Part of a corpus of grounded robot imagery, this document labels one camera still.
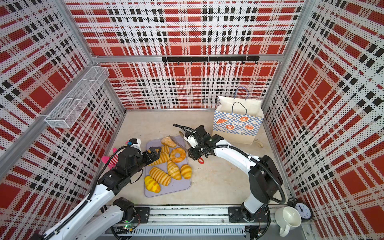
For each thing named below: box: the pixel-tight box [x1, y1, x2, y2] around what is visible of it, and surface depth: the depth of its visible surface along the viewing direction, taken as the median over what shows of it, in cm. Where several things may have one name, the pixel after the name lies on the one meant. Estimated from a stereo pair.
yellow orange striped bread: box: [144, 175, 162, 194], surface depth 82 cm
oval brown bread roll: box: [161, 136, 177, 148], surface depth 98 cm
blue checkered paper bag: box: [212, 86, 264, 145], surface depth 90 cm
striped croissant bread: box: [167, 160, 182, 181], surface depth 87 cm
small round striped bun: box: [180, 163, 193, 180], surface depth 86 cm
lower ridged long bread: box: [149, 166, 172, 187], surface depth 85 cm
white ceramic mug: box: [274, 206, 302, 237], surface depth 70 cm
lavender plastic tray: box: [144, 136, 191, 198], surface depth 86 cm
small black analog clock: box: [286, 197, 313, 223], surface depth 74 cm
